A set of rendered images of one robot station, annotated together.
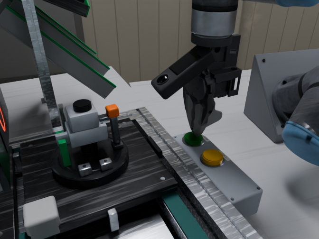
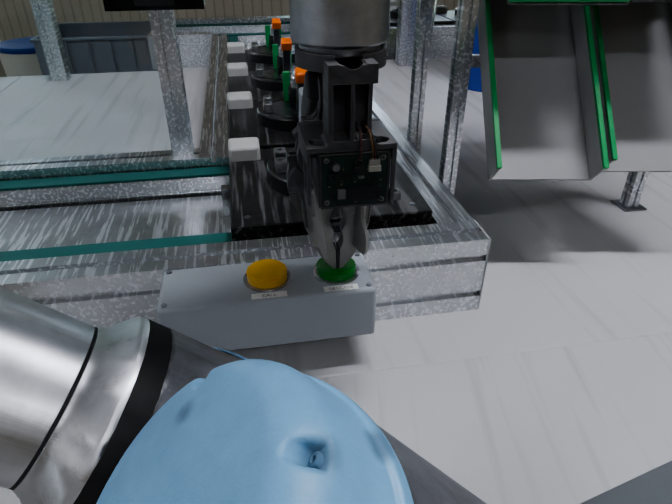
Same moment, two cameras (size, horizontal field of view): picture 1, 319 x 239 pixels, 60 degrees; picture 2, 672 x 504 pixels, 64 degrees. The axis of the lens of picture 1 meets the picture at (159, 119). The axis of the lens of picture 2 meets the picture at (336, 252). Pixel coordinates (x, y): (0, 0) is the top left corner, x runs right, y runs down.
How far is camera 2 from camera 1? 79 cm
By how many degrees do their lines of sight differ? 85
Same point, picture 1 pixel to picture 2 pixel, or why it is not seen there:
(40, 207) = (245, 142)
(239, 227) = (124, 263)
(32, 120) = (544, 196)
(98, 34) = not seen: outside the picture
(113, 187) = (258, 186)
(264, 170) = not seen: hidden behind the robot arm
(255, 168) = not seen: hidden behind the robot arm
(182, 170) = (262, 244)
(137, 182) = (255, 200)
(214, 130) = (508, 447)
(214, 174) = (229, 270)
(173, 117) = (582, 374)
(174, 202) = (217, 239)
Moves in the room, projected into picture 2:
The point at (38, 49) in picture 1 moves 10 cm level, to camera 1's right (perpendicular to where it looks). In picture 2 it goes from (459, 37) to (452, 53)
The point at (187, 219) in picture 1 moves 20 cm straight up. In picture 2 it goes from (182, 242) to (150, 65)
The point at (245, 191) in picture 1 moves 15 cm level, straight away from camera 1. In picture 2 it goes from (170, 289) to (280, 357)
